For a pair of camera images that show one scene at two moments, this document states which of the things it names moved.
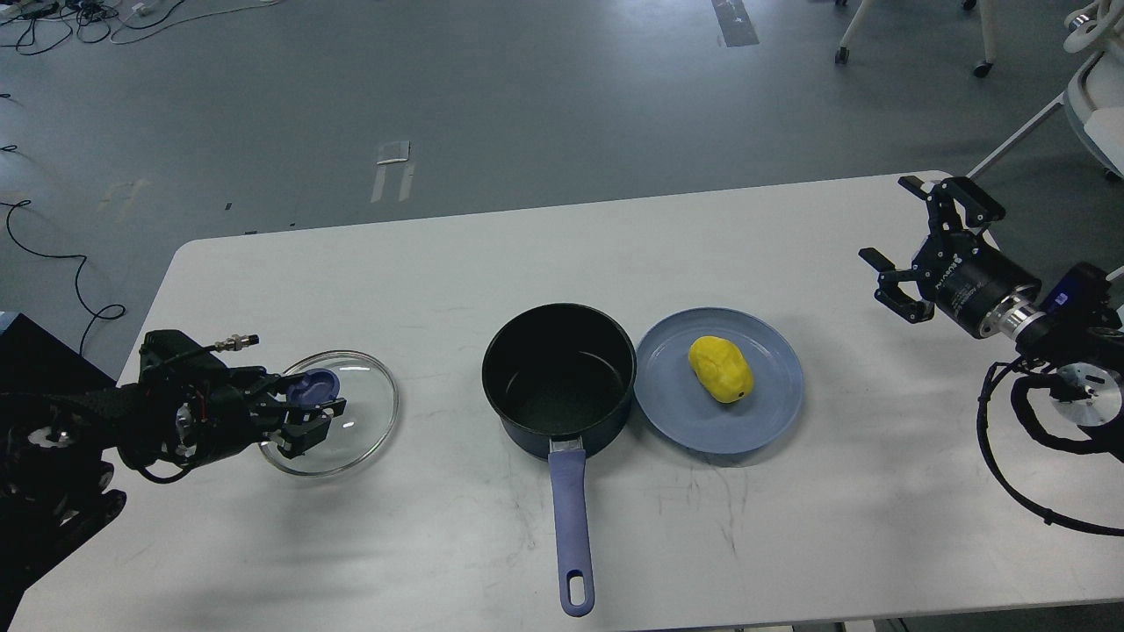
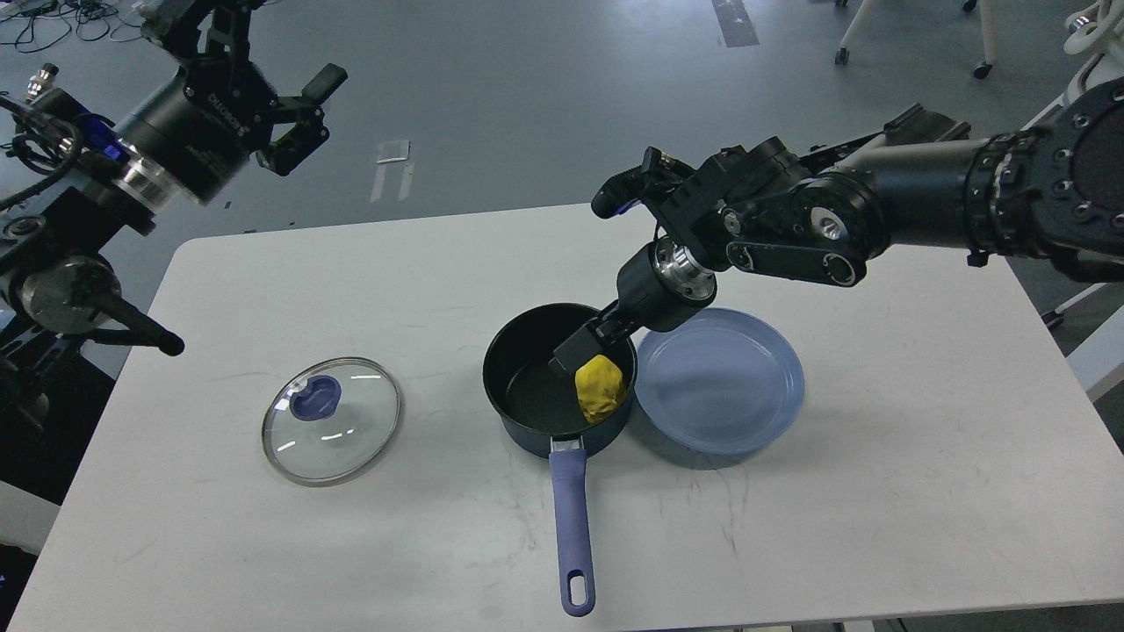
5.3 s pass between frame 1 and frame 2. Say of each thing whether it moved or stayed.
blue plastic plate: stayed
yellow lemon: moved
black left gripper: moved
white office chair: stayed
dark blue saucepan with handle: stayed
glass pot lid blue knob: moved
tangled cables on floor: stayed
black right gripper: moved
